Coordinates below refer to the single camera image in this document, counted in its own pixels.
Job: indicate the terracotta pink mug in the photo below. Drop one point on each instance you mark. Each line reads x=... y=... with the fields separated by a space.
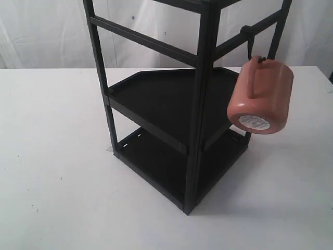
x=260 y=100

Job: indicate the black three-tier shelf rack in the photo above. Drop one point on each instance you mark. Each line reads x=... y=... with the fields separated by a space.
x=171 y=126

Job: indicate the black metal hook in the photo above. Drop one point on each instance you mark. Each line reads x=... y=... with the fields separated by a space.
x=250 y=32

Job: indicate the white backdrop curtain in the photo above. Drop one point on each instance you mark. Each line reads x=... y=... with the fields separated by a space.
x=54 y=34

